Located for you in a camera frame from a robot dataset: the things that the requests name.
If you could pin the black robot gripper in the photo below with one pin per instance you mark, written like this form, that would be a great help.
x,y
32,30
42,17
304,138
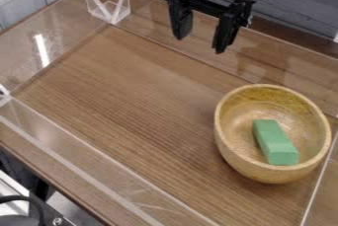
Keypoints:
x,y
233,12

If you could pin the green rectangular block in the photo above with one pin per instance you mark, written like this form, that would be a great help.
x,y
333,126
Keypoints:
x,y
278,148

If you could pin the brown wooden bowl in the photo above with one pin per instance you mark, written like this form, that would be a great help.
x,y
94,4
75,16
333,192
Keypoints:
x,y
304,122

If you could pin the clear acrylic corner bracket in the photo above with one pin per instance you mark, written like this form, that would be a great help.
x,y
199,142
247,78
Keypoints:
x,y
109,11

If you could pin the clear acrylic tray wall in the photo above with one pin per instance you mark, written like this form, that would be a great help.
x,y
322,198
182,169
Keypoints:
x,y
109,189

